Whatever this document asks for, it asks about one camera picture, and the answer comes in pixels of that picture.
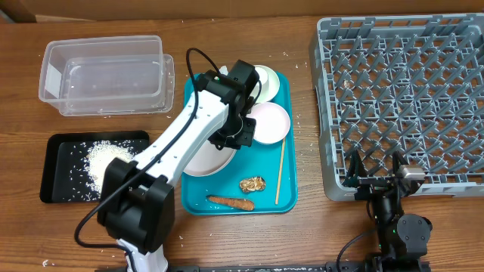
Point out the white upturned cup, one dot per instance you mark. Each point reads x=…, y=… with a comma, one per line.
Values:
x=263, y=77

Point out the cream bowl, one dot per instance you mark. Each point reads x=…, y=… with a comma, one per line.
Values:
x=271, y=91

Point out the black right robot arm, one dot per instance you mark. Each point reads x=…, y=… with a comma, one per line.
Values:
x=402, y=238

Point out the large white plate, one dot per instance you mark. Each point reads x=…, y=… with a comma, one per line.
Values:
x=208, y=160

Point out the black tray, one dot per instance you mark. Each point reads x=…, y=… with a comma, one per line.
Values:
x=56, y=140

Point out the teal serving tray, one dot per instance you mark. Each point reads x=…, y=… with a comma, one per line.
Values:
x=258, y=160

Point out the pink bowl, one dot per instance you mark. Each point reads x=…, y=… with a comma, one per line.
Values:
x=272, y=122

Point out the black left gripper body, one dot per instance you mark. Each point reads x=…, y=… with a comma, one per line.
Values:
x=235, y=134

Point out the orange carrot piece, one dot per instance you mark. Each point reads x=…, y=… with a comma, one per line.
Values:
x=242, y=204

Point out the clear plastic bin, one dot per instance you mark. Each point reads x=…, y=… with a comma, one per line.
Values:
x=107, y=76

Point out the grey dish rack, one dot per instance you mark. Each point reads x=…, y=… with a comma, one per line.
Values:
x=408, y=84

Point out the white rice pile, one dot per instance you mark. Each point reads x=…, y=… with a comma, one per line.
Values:
x=100, y=162

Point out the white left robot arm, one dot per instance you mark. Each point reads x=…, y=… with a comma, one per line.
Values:
x=137, y=205

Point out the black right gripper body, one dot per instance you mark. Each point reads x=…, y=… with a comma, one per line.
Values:
x=370, y=186

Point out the wooden chopstick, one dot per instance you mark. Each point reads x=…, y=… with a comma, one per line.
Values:
x=280, y=171

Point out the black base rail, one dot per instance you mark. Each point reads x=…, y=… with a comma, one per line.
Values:
x=295, y=268

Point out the brown crumbly food scrap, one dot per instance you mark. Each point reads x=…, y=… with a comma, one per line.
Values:
x=253, y=184

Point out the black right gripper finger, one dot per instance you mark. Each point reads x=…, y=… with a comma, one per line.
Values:
x=356, y=168
x=397, y=161

